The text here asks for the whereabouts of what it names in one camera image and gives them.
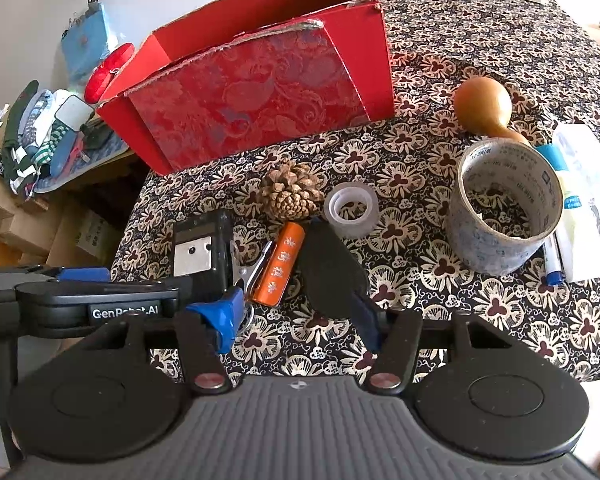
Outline orange cylinder with characters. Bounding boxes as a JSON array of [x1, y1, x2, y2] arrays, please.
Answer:
[[252, 222, 306, 307]]

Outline red round disc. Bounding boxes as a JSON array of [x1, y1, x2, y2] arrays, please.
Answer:
[[83, 42, 135, 105]]

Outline brown wooden gourd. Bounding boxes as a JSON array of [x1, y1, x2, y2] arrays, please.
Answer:
[[453, 76, 529, 145]]

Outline pile of clothes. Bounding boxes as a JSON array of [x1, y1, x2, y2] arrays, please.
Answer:
[[0, 80, 129, 200]]

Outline metal clip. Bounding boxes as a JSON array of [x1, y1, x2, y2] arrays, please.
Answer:
[[230, 240, 274, 336]]

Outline red cardboard box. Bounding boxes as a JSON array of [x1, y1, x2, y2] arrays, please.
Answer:
[[98, 0, 394, 174]]

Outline brown pine cone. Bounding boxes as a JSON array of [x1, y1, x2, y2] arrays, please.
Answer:
[[257, 160, 325, 221]]

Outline small clear tape roll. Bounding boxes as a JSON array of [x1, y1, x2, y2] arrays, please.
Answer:
[[323, 182, 379, 238]]

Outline large printed tape roll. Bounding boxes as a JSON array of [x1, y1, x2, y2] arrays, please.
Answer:
[[445, 139, 550, 276]]

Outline cardboard boxes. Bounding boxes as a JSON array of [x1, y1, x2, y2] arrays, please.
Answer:
[[0, 154, 148, 266]]

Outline black box with metal plate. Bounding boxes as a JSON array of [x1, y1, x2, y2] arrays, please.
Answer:
[[171, 209, 233, 306]]

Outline blue capped marker pen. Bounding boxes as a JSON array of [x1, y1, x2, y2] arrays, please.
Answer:
[[535, 143, 567, 287]]

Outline white tissue pack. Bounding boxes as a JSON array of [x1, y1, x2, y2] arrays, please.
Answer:
[[553, 124, 600, 283]]

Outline light blue bag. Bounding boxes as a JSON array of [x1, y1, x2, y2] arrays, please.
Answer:
[[60, 0, 120, 88]]

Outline floral patterned tablecloth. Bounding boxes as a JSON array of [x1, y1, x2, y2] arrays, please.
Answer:
[[112, 0, 600, 382]]

